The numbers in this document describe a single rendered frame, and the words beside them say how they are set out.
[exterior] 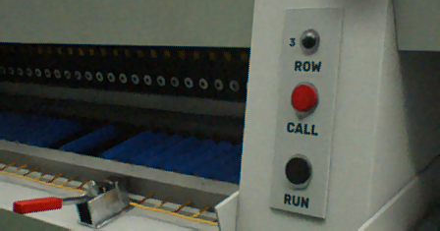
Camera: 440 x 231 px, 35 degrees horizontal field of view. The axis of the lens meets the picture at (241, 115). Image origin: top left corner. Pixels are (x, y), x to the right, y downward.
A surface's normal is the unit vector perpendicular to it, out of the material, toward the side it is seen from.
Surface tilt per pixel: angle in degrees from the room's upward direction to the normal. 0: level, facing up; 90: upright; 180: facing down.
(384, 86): 90
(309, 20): 90
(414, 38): 113
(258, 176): 90
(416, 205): 90
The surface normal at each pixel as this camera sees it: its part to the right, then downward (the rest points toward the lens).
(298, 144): -0.65, -0.04
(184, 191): -0.63, 0.35
